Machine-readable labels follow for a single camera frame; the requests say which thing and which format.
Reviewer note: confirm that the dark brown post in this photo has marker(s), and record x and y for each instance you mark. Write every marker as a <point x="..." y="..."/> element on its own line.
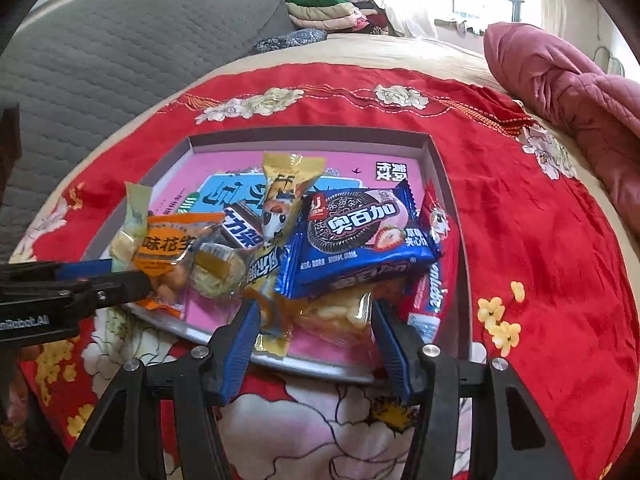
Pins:
<point x="9" y="185"/>

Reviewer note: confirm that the green candy packet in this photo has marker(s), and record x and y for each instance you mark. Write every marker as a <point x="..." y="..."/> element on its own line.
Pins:
<point x="132" y="220"/>

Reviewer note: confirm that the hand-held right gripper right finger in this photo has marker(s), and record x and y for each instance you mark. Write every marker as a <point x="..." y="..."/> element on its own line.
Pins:
<point x="395" y="350"/>

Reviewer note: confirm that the orange peanut packet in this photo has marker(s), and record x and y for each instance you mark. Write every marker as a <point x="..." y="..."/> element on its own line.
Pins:
<point x="160" y="250"/>

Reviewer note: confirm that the red floral cloth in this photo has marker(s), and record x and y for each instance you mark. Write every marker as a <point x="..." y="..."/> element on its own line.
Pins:
<point x="540" y="260"/>

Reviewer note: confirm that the blue patterned cloth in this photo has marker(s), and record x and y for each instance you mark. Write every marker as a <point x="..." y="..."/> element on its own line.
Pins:
<point x="290" y="40"/>

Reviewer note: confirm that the grey cardboard box pink inside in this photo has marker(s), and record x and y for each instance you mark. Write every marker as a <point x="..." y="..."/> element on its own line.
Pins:
<point x="350" y="160"/>

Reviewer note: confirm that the dark chocolate bar wrapper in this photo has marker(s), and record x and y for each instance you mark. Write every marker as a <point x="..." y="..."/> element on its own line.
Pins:
<point x="242" y="230"/>

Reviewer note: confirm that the grey quilted headboard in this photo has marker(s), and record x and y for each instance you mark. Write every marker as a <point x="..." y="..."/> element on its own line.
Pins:
<point x="125" y="60"/>

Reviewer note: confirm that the red wafer packet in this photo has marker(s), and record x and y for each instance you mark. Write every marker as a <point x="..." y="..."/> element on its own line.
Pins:
<point x="435" y="280"/>

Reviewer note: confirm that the blue cookie packet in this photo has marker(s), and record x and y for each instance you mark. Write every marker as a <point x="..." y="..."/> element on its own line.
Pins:
<point x="350" y="240"/>

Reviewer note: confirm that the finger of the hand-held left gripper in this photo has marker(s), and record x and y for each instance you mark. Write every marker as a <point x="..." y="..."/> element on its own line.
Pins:
<point x="117" y="290"/>
<point x="90" y="269"/>

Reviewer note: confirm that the clear rice cracker packet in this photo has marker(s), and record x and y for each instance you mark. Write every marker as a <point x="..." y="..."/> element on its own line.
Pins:
<point x="335" y="315"/>

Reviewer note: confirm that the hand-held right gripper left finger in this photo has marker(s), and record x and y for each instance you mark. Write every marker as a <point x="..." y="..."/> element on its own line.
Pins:
<point x="245" y="345"/>

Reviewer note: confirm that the stack of folded clothes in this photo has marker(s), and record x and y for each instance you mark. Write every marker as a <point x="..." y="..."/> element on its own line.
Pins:
<point x="325" y="12"/>

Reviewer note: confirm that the gold snack bar packet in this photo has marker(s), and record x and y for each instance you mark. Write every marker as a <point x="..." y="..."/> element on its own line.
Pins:
<point x="287" y="185"/>

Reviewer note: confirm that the pink quilted blanket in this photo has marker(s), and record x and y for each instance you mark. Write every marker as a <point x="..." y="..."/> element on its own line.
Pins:
<point x="575" y="90"/>

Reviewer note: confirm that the small white fan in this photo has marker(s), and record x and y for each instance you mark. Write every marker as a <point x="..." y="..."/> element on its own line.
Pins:
<point x="610" y="60"/>

